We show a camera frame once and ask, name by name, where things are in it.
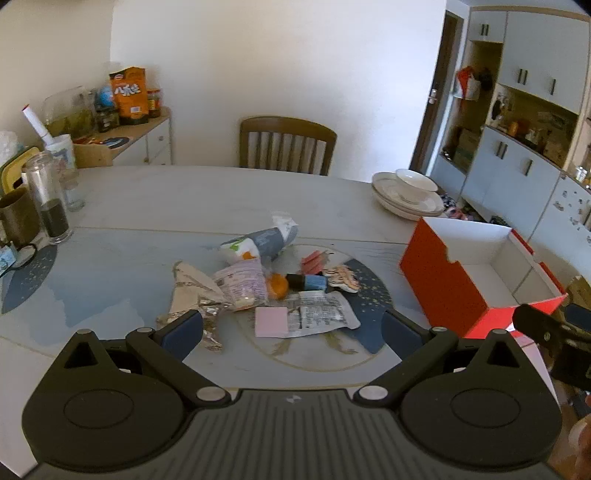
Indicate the red hanging bag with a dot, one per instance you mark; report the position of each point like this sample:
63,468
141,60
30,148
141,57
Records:
466,81

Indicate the white side cabinet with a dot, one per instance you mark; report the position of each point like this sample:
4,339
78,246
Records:
147,143

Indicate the tall glass jar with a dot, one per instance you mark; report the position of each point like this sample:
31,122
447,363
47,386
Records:
46,203

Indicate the white gold-rimmed bowl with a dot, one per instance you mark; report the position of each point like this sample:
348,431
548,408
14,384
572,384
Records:
415,180

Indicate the white marble-print desktop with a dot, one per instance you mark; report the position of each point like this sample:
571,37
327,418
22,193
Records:
194,203

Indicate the printed wrapper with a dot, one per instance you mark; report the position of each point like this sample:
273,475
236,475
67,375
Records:
342,278

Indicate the clear plastic bag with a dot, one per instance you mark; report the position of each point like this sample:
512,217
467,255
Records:
7,144

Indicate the white gold-rimmed plate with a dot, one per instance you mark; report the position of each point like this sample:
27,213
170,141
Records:
411,213

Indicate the white printed cup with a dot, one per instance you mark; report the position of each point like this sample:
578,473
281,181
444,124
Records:
61,154

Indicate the orange tangerine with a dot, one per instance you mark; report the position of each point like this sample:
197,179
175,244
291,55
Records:
277,286

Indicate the pink shoes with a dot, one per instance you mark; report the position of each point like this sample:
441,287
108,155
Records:
455,213

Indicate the pink printed plastic packet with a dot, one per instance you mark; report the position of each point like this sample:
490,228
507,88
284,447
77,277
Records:
240,281

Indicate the grey white milk pouch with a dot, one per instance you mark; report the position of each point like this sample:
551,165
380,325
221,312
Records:
265,242

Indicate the grey wall cabinet unit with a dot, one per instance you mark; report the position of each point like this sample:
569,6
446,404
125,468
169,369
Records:
521,157

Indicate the yellow-rimmed container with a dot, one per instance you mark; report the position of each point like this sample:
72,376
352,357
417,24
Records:
14,171

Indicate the dark glass jar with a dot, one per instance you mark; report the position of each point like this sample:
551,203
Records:
107,119

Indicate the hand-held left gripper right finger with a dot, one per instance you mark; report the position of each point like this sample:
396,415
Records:
399,332

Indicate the brown mug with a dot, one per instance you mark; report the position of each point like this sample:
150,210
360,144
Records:
16,219

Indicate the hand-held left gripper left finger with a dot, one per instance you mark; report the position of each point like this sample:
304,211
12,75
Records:
184,330

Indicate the silver foil wrapper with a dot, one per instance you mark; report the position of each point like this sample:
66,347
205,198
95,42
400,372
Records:
189,288

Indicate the red cardboard box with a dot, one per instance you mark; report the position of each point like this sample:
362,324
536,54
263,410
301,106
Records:
443,281

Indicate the small drinking glass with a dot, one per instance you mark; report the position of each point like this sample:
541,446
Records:
75,196

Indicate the cardboard box on shelf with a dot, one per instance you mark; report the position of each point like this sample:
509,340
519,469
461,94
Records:
467,146

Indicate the stack of white dishes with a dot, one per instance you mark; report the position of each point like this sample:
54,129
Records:
392,189

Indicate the orange snack bag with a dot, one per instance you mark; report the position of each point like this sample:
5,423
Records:
130,97

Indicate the blue black tube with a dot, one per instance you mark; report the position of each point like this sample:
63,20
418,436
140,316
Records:
304,281

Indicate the brown door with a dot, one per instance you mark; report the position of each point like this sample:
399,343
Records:
438,69

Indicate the wooden chair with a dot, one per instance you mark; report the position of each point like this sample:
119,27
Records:
286,145

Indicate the red-lid glass jar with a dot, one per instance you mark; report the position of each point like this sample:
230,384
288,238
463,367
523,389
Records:
154,102

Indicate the pale pink flat panel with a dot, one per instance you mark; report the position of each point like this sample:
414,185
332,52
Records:
531,355

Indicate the white tube with red tip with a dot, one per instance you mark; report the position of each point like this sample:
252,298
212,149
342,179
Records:
36,123

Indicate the clear glass container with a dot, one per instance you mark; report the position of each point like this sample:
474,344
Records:
69,113

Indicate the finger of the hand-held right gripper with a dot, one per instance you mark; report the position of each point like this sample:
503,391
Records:
579,316
531,318

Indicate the pink sticky note pad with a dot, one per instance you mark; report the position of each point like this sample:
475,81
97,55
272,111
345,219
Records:
271,321

